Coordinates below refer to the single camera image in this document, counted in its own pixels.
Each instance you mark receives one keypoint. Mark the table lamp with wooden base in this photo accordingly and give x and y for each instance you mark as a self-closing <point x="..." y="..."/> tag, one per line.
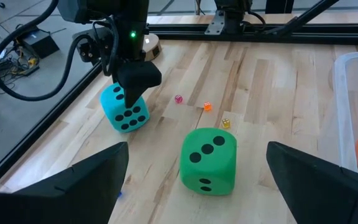
<point x="154" y="49"/>

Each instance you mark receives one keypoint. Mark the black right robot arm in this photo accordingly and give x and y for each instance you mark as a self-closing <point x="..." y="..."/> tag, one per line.
<point x="104" y="9"/>

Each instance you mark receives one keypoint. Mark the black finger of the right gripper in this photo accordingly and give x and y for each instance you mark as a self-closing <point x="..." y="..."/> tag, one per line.
<point x="138" y="76"/>

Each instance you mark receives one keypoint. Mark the large green foam die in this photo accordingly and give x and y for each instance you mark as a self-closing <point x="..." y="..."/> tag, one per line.
<point x="216" y="168"/>

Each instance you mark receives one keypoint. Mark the black power supply box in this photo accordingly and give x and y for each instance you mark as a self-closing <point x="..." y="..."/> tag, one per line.
<point x="40" y="43"/>

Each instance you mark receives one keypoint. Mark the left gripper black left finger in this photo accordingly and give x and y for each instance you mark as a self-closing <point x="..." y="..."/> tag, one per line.
<point x="73" y="196"/>

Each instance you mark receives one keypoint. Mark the small yellow die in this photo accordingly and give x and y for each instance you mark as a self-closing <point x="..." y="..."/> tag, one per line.
<point x="226" y="123"/>

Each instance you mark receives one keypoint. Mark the black aluminium table frame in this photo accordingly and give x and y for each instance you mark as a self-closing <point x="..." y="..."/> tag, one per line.
<point x="259" y="32"/>

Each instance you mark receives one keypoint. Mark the small pink die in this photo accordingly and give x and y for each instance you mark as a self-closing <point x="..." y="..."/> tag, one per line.
<point x="178" y="99"/>

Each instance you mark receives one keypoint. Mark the small orange die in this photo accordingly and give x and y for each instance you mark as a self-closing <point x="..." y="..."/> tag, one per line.
<point x="207" y="106"/>

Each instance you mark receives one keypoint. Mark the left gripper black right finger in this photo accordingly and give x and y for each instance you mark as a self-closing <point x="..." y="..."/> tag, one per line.
<point x="322" y="193"/>

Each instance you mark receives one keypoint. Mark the silver metal bracket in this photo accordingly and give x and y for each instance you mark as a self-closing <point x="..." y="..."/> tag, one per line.
<point x="214" y="25"/>

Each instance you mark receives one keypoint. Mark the clear plastic container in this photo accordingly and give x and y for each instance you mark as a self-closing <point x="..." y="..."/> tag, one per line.
<point x="340" y="109"/>

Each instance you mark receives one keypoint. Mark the large cyan foam die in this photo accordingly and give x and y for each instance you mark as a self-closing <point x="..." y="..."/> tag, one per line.
<point x="109" y="107"/>

